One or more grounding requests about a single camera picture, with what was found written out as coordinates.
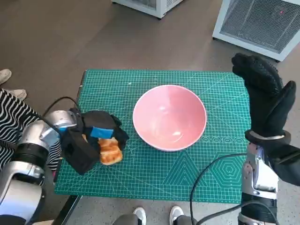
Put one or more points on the black gloved right hand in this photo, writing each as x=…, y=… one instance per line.
x=264, y=93

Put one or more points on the black left hand, blue tape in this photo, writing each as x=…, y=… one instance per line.
x=98, y=122

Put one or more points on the twisted toasted bread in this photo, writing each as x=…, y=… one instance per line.
x=110, y=152

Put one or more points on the pink bowl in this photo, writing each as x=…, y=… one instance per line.
x=170, y=117

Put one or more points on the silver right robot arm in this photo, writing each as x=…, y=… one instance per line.
x=260, y=178

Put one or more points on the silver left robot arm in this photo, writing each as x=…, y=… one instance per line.
x=25, y=168

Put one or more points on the white cabinet with mesh front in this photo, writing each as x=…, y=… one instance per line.
x=255, y=23

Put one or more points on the green cutting mat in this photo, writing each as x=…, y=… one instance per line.
x=145, y=178

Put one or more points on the person in striped garment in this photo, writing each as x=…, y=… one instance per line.
x=14, y=117

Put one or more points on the person with white shoes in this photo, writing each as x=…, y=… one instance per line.
x=140, y=214

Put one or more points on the white cabinet with vents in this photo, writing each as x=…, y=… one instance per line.
x=150, y=5

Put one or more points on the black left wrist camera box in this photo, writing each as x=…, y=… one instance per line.
x=79, y=154

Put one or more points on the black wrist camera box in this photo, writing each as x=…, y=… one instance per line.
x=286, y=164
x=79, y=154

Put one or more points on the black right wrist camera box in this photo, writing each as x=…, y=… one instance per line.
x=286, y=164

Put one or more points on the dark table frame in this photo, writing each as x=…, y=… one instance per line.
x=66, y=211

